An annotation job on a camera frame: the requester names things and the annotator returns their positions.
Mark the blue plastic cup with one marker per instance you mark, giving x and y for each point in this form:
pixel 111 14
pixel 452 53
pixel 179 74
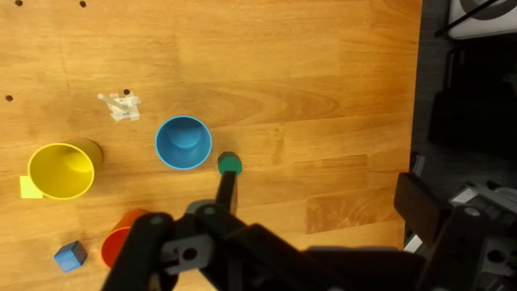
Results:
pixel 182 142

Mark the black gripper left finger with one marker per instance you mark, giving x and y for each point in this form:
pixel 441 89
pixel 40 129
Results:
pixel 161 242

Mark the white tape patch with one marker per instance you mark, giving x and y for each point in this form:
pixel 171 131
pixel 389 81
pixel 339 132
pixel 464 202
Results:
pixel 126 110

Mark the yellow cube block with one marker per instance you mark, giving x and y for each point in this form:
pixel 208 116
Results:
pixel 27 189

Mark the blue cube block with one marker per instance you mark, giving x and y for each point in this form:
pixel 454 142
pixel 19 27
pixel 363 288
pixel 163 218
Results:
pixel 69 257

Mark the orange plastic cup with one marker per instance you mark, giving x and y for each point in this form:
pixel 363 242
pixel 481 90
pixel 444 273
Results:
pixel 115 242

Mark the green cylinder block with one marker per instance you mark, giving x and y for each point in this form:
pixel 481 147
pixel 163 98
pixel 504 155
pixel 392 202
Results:
pixel 229 161

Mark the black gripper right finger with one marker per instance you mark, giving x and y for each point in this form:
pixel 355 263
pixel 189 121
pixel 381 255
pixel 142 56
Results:
pixel 462 242

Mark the yellow plastic cup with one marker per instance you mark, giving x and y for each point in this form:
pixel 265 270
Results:
pixel 60 170

